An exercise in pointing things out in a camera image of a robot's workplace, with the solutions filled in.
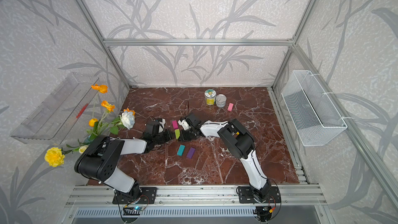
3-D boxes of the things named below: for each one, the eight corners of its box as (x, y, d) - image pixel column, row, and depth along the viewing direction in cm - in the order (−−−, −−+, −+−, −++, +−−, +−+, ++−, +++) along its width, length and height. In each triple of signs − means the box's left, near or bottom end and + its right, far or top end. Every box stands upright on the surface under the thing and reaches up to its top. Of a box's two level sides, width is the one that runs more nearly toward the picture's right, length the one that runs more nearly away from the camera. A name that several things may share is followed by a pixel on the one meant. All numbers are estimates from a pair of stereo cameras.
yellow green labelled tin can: (204, 105, 112) (204, 97, 105) (204, 97, 117) (204, 88, 110) (216, 105, 112) (216, 97, 105) (215, 97, 117) (216, 88, 110)
